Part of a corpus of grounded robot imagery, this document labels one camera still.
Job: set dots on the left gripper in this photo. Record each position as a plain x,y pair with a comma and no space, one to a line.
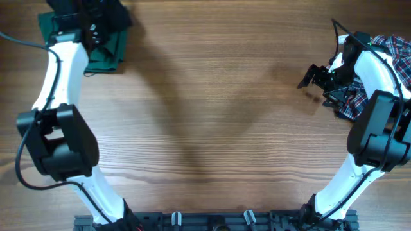
97,17

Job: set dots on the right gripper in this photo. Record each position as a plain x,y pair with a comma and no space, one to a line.
323,81

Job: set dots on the black t-shirt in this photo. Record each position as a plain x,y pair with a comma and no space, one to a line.
102,16

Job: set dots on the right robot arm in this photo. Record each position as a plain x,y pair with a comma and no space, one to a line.
367,81

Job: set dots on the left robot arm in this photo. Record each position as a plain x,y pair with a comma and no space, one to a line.
58,148

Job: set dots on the folded green cloth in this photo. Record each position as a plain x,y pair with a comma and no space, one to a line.
103,59

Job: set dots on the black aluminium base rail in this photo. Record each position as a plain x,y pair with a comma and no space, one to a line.
273,220

